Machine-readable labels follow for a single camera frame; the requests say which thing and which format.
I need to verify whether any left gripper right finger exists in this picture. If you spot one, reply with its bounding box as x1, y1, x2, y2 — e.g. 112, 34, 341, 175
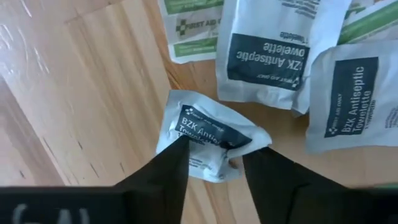
243, 147, 368, 224

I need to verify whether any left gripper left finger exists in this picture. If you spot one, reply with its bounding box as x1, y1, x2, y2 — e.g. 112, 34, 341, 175
113, 136, 190, 224

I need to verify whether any white packet dark print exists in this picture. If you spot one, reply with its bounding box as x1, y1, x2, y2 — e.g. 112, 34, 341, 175
155, 89, 273, 184
305, 40, 398, 154
215, 0, 352, 114

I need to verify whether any green striped adhesive bandage packet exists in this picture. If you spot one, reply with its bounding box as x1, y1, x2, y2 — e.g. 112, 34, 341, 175
157, 0, 224, 65
337, 0, 398, 46

